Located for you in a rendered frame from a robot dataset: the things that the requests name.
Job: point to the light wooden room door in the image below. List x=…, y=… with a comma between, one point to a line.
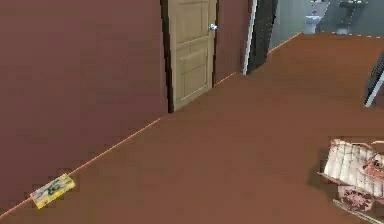
x=191, y=53

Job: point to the silver round door knob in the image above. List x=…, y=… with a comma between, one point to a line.
x=212, y=27

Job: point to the black room door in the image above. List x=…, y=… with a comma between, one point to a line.
x=261, y=33

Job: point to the white toilet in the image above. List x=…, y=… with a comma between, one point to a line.
x=315, y=18

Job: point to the yellow flat box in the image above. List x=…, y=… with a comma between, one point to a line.
x=52, y=190

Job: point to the white and red crumpled cloth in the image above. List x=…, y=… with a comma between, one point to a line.
x=356, y=173

